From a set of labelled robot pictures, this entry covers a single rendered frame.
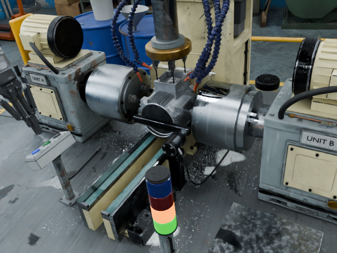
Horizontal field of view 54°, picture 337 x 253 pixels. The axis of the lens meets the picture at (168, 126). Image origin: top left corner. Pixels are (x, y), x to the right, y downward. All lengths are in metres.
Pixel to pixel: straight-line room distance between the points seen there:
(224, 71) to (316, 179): 0.60
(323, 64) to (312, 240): 0.49
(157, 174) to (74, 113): 0.88
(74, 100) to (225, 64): 0.69
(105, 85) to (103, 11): 1.92
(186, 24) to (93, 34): 1.78
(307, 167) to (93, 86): 0.89
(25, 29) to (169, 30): 0.72
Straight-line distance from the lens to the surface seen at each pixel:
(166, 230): 0.88
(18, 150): 1.78
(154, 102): 1.29
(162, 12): 1.22
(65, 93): 1.55
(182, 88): 1.34
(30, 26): 1.66
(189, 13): 1.44
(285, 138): 1.09
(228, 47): 1.41
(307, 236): 1.06
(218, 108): 1.16
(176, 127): 1.25
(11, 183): 1.59
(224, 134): 1.17
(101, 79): 1.44
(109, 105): 1.41
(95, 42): 3.18
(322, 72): 1.03
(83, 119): 1.63
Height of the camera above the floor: 1.74
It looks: 34 degrees down
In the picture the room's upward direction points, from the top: 7 degrees counter-clockwise
